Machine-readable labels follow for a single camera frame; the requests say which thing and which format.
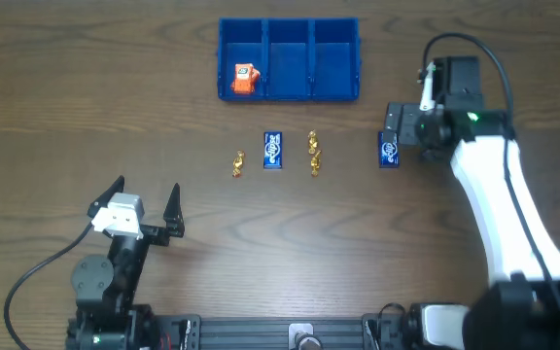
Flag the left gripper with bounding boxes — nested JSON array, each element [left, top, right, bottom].
[[87, 175, 186, 247]]

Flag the blue candy pack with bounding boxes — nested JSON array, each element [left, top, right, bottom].
[[262, 131, 284, 170], [377, 130, 401, 169]]

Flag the orange candy box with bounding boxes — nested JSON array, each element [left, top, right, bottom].
[[230, 62, 262, 96]]

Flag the blue tray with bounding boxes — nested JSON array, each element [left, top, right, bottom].
[[217, 17, 362, 103]]

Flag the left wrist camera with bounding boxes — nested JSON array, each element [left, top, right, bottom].
[[89, 192, 146, 240]]

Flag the black cable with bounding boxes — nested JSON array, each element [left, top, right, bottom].
[[421, 31, 515, 140], [3, 221, 95, 350]]

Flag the mounting rail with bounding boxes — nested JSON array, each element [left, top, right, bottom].
[[156, 313, 420, 350]]

